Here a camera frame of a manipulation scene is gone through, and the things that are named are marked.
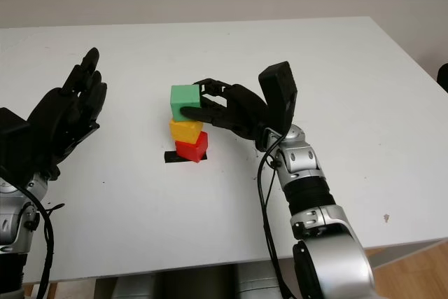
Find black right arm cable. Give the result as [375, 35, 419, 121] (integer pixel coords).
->
[256, 134, 294, 299]

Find black tape strip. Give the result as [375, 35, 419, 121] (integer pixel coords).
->
[163, 151, 208, 165]

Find silver robot leg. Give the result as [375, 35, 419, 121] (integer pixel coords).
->
[234, 262, 281, 299]
[113, 273, 159, 299]

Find red cube block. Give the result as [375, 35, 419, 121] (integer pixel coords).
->
[174, 131, 209, 163]

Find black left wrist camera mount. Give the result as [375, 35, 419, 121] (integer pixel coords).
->
[0, 106, 33, 178]

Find silver left robot leg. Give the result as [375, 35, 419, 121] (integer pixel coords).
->
[113, 273, 159, 299]

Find yellow cube block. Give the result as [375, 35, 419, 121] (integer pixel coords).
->
[169, 118, 204, 145]

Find silver right robot leg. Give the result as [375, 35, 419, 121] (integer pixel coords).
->
[234, 262, 281, 299]

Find dark background object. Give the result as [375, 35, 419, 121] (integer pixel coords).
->
[437, 62, 448, 94]

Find green cube block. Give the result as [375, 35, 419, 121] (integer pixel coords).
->
[169, 83, 202, 122]

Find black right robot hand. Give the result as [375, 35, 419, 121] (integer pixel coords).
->
[178, 77, 270, 150]

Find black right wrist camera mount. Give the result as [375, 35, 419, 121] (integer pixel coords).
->
[258, 61, 299, 139]

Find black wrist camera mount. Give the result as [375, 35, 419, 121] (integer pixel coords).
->
[0, 106, 33, 178]
[258, 61, 299, 139]

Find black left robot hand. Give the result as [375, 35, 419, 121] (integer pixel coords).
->
[26, 47, 109, 181]

